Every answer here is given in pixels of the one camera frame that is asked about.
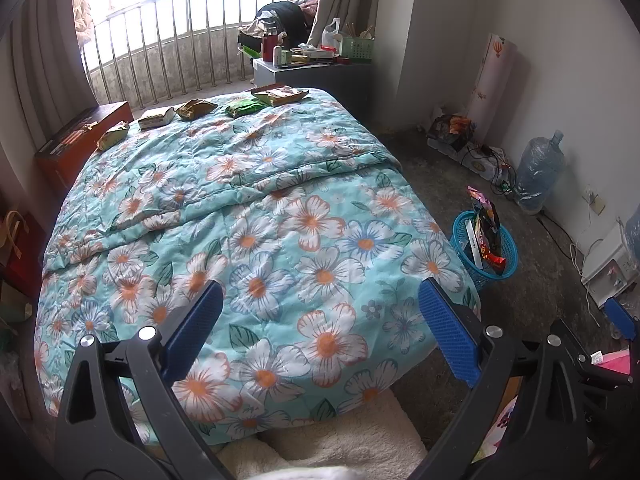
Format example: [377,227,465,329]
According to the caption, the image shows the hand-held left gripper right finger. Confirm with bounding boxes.
[417,277,603,480]

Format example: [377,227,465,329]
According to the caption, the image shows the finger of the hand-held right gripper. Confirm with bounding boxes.
[547,319,640,392]
[604,297,640,342]

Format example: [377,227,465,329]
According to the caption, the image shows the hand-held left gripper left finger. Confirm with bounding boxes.
[55,280,236,480]

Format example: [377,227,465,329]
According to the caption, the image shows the blue plastic wastebasket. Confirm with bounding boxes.
[450,211,519,291]

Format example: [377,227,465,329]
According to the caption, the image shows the snack packets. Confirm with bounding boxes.
[466,186,507,275]

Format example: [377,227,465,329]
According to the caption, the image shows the pink printed bag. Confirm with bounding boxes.
[597,350,635,376]

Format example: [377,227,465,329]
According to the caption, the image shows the white fleece blanket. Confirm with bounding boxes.
[220,390,428,480]

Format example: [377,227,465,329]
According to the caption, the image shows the floral blanket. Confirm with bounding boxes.
[34,87,482,446]

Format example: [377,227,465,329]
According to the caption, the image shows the clear water jug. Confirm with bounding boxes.
[515,130,566,215]

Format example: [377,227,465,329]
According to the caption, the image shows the red gift bag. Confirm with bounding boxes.
[5,210,43,291]

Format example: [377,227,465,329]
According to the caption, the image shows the orange snack bag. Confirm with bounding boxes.
[430,114,475,151]

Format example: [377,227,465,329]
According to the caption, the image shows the yellow green snack packet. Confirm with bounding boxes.
[251,87,310,107]
[96,121,132,151]

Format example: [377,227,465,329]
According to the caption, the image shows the tan snack packet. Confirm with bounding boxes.
[137,106,176,131]

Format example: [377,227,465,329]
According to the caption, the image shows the brown snack packet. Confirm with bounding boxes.
[175,99,218,122]

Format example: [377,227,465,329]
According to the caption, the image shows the orange box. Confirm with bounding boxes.
[34,101,135,188]

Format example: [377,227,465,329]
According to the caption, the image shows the white printed paper roll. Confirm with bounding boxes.
[466,33,518,133]

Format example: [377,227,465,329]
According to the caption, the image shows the grey cabinet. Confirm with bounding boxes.
[252,57,373,106]

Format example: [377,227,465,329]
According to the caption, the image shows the metal window railing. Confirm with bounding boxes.
[80,0,296,108]

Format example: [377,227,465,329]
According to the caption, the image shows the red thermos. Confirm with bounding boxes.
[262,22,279,61]

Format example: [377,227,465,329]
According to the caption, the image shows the green plastic basket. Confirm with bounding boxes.
[340,36,375,61]

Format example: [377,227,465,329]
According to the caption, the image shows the white plastic bag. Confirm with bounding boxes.
[321,17,342,51]

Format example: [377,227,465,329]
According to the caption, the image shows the black bag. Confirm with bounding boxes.
[255,1,313,43]

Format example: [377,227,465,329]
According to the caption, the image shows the beige curtain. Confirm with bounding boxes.
[305,0,386,48]
[0,0,98,126]

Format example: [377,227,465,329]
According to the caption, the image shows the white cable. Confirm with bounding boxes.
[570,237,601,321]

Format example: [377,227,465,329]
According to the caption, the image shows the black cable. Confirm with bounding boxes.
[537,214,583,261]

